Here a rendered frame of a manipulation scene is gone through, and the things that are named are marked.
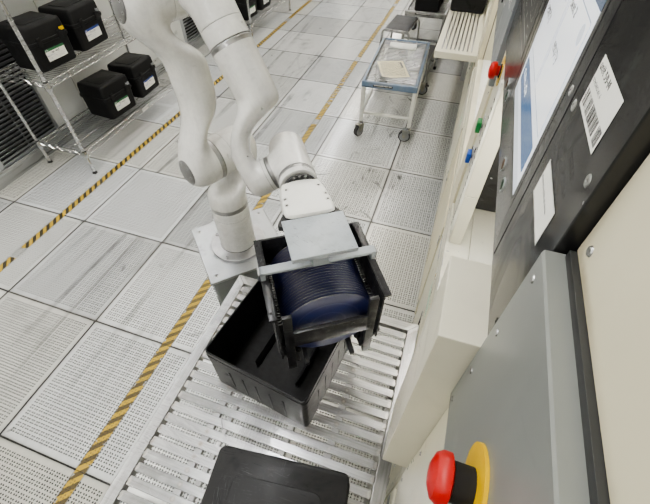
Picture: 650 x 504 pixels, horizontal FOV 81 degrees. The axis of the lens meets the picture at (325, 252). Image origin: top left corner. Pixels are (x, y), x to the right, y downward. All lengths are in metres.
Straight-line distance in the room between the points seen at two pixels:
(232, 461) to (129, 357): 1.33
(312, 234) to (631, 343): 0.54
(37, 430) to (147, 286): 0.81
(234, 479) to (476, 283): 0.66
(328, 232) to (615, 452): 0.55
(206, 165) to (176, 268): 1.41
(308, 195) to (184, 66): 0.45
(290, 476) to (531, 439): 0.71
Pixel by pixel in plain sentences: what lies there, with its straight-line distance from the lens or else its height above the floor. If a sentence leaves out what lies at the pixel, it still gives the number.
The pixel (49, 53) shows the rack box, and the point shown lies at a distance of 3.25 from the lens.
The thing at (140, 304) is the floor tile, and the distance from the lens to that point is 2.35.
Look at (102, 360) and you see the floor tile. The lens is 2.24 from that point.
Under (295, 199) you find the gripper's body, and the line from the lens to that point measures 0.76.
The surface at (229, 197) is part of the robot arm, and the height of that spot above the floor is 1.01.
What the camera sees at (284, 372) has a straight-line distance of 1.10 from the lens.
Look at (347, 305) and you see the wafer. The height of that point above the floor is 1.13.
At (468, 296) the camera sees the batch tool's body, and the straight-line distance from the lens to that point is 0.47.
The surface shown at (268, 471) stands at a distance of 0.93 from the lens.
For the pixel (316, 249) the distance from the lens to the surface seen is 0.67.
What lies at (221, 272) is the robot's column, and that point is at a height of 0.76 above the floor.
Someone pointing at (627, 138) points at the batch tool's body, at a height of 1.65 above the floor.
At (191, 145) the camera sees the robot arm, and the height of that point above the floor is 1.20.
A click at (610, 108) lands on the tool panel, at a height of 1.64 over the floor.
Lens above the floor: 1.77
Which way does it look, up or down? 49 degrees down
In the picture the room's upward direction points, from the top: straight up
